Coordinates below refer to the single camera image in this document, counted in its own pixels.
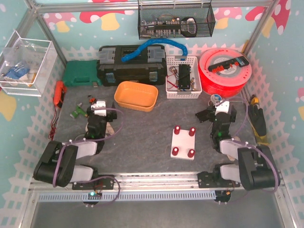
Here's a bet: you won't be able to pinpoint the white work glove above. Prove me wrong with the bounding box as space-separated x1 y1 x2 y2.
105 123 115 135

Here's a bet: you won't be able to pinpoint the white peg base plate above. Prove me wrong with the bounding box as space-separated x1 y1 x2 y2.
170 129 196 161

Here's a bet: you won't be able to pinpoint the small red spring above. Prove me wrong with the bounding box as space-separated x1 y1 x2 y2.
171 147 179 156
187 149 195 158

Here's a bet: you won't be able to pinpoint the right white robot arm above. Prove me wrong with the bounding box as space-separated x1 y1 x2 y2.
195 100 281 192

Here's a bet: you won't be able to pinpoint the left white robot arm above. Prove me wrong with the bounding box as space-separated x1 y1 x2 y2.
33 100 123 188

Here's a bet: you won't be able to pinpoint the orange plastic tray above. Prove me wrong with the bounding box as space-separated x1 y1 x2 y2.
114 81 159 112

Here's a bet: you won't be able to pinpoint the green small tool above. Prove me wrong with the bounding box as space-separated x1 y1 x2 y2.
70 103 88 119

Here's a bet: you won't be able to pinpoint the red filament spool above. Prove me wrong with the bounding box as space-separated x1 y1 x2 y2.
198 48 252 98

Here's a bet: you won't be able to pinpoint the white perforated basket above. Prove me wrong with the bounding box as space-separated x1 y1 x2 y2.
165 56 202 99

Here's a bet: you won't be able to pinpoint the black yellow work glove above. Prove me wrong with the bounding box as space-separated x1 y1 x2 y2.
248 105 269 145

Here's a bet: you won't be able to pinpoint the black module in basket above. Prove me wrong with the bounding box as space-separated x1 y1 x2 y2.
178 64 190 90

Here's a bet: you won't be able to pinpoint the green plastic case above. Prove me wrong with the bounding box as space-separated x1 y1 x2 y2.
62 60 102 87

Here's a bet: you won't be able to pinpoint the orange multimeter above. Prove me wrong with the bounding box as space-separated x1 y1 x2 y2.
53 81 67 108

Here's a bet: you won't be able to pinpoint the black terminal strip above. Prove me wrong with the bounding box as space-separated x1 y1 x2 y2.
208 56 249 73

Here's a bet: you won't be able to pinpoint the black toolbox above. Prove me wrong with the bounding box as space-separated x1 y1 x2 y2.
96 44 167 86

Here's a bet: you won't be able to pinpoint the blue white glove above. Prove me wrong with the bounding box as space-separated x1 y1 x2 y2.
4 62 30 81

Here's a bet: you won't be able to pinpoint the solder wire spool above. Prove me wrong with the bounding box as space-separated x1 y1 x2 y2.
208 94 222 106

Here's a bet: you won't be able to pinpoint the red handled pliers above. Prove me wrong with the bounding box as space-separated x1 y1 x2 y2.
88 95 97 105

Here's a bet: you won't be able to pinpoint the yellow handled screwdriver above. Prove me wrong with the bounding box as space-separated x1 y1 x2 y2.
248 95 259 106

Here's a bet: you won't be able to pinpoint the blue corrugated hose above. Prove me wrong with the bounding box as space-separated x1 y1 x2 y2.
121 38 188 63

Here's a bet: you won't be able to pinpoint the aluminium rail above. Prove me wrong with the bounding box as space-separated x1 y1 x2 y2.
30 170 283 192

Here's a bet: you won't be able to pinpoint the grey slotted cable duct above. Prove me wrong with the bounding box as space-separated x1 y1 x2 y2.
38 190 216 202

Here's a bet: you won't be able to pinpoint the clear acrylic wall box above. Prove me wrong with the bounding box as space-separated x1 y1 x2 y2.
0 31 57 97

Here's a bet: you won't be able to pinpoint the black wire mesh basket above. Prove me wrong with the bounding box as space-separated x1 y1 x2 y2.
138 0 215 39

